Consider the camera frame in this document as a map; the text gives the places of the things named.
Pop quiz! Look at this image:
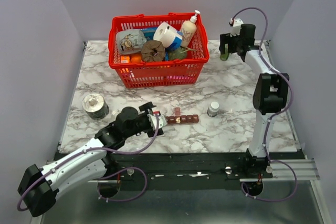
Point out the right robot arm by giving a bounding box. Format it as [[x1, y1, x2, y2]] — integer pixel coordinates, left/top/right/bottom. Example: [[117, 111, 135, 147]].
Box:
[[219, 19, 289, 160]]

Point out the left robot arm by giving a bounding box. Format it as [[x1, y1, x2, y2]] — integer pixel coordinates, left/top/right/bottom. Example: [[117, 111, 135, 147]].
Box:
[[17, 102, 167, 217]]

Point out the green supplement bottle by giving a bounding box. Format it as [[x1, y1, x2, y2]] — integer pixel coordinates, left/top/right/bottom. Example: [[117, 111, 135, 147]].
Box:
[[220, 52, 229, 61]]

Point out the red plastic shopping basket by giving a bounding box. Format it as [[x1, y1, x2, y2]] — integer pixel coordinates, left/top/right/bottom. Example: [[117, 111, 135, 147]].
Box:
[[108, 13, 209, 88]]

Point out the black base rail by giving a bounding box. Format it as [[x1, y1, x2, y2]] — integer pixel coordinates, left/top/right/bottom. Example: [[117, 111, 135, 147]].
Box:
[[103, 153, 272, 191]]

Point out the white toilet paper roll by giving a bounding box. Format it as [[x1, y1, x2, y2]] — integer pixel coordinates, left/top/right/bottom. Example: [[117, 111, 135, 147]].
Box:
[[153, 22, 182, 50]]

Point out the orange small box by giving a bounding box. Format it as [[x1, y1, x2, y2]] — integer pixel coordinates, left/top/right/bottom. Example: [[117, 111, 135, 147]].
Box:
[[121, 55, 132, 63]]

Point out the brown round paper package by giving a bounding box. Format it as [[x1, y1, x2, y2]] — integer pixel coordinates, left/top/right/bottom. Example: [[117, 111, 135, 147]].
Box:
[[141, 40, 165, 62]]

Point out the orange fruit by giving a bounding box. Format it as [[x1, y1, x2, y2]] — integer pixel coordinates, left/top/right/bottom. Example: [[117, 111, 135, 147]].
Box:
[[130, 53, 142, 63]]

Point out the brown weekly pill organizer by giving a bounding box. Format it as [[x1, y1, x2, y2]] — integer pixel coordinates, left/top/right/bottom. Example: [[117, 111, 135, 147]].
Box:
[[165, 107, 200, 125]]

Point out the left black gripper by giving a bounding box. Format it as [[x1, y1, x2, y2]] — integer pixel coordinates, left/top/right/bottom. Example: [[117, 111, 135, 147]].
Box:
[[124, 102, 164, 140]]

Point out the cream pump lotion bottle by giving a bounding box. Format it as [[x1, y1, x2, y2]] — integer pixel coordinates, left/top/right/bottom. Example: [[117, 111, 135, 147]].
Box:
[[180, 10, 200, 48]]

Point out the white cap vitamin bottle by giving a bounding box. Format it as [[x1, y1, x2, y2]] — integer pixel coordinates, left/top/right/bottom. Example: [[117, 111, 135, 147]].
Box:
[[207, 101, 219, 117]]

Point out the grey cartoon snack bag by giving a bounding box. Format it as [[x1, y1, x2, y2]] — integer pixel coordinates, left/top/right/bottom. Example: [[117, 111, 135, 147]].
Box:
[[115, 29, 147, 55]]

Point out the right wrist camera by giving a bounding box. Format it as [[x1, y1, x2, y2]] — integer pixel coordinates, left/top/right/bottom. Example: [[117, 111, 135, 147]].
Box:
[[229, 18, 244, 37]]

